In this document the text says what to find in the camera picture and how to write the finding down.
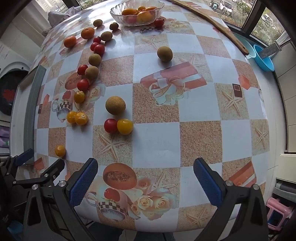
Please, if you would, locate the red garment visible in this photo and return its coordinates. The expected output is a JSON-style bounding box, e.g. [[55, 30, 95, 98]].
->
[[2, 89, 16, 102]]

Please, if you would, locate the pale crumpled cloth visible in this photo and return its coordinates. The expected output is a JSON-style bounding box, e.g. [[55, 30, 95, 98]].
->
[[47, 7, 80, 28]]

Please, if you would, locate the white washing machine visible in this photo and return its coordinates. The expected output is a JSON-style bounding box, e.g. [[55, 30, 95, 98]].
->
[[0, 42, 30, 121]]

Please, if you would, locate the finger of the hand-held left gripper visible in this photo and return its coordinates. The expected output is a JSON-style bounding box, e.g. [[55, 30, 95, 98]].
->
[[13, 159, 66, 186], [5, 148, 35, 176]]

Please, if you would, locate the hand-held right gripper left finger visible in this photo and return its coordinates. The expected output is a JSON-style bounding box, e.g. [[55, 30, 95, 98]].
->
[[23, 158, 99, 241]]

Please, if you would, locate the pink plastic stool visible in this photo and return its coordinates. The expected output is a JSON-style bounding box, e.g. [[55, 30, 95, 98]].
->
[[266, 197, 294, 231]]

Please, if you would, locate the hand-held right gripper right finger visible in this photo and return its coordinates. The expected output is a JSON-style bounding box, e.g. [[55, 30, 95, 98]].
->
[[193, 158, 270, 241]]

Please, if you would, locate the clear plastic fruit bag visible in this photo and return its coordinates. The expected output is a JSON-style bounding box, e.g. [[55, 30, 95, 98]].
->
[[110, 0, 165, 26]]

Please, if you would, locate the checkered printed tablecloth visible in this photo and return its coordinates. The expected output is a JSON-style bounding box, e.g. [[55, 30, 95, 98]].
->
[[32, 0, 269, 232]]

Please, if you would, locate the round brown fruit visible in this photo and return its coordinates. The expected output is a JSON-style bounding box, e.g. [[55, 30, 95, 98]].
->
[[105, 96, 126, 115], [88, 53, 102, 66], [157, 46, 173, 62], [85, 66, 100, 80]]

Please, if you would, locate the blue plastic basin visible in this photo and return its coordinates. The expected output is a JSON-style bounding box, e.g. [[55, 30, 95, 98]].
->
[[245, 44, 275, 72]]

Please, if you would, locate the long wooden stick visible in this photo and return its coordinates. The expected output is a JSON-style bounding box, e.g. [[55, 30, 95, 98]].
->
[[166, 0, 250, 56]]

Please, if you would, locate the grey scrub board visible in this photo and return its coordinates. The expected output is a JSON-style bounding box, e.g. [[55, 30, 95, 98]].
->
[[258, 42, 281, 58]]

